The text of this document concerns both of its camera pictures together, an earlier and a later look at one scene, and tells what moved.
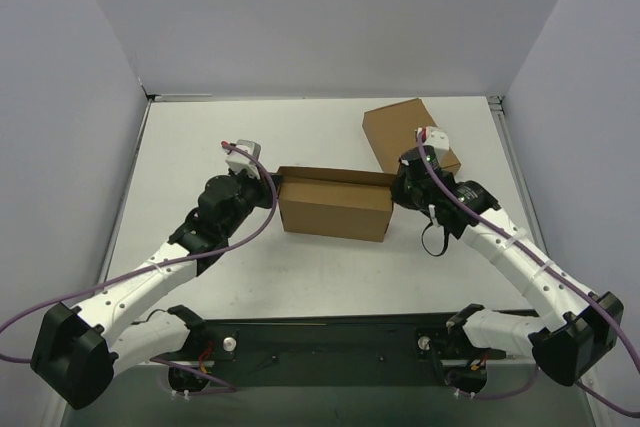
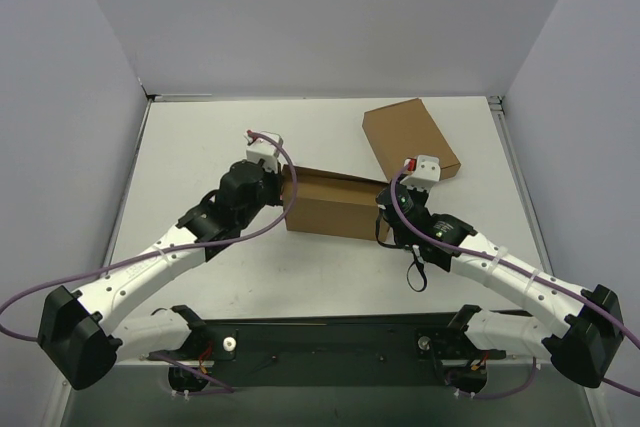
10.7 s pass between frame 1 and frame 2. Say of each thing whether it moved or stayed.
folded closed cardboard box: stayed
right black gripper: moved
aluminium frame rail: stayed
